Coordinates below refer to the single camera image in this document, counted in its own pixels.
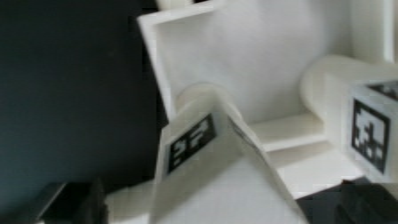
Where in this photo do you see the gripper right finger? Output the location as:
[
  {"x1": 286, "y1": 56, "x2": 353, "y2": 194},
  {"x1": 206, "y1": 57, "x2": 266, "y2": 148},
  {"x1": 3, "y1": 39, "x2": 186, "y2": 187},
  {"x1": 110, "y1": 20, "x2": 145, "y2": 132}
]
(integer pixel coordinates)
[{"x1": 296, "y1": 178, "x2": 398, "y2": 224}]

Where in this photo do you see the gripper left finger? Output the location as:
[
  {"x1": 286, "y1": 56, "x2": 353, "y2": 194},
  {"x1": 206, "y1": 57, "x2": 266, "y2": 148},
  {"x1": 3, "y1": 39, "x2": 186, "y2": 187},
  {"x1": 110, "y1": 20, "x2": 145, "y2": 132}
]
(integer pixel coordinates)
[{"x1": 33, "y1": 180, "x2": 106, "y2": 224}]

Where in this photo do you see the white chair leg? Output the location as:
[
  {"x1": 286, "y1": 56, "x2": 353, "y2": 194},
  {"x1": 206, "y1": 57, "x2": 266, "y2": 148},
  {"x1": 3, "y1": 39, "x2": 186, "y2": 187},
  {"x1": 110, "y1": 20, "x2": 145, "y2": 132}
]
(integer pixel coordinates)
[
  {"x1": 300, "y1": 55, "x2": 398, "y2": 184},
  {"x1": 149, "y1": 84, "x2": 307, "y2": 224}
]

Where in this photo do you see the white chair seat block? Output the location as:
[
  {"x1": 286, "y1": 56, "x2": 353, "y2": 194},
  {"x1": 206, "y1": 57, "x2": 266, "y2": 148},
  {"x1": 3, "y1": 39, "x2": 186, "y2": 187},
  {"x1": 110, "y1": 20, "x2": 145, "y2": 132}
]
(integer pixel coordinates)
[{"x1": 138, "y1": 0, "x2": 398, "y2": 197}]

